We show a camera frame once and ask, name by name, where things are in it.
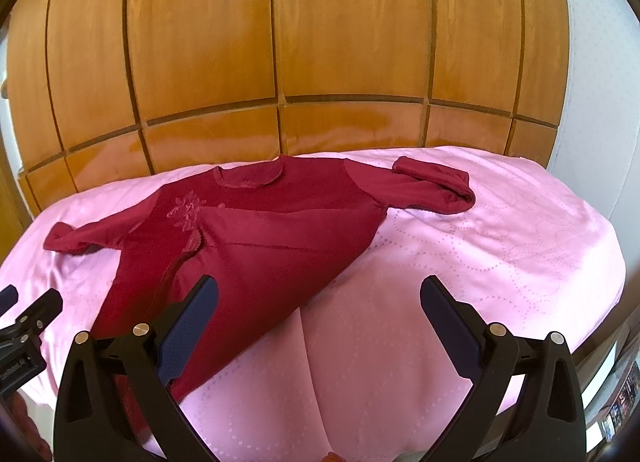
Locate dark red long-sleeved garment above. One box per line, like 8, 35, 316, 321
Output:
42, 153, 478, 435

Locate left hand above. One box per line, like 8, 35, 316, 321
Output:
6, 393, 52, 462

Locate shelf with small items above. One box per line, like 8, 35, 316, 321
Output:
582, 338, 639, 456

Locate pink dotted bedspread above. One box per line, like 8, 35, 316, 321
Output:
0, 143, 627, 462

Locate wooden panelled wardrobe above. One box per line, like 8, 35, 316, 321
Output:
6, 0, 570, 213

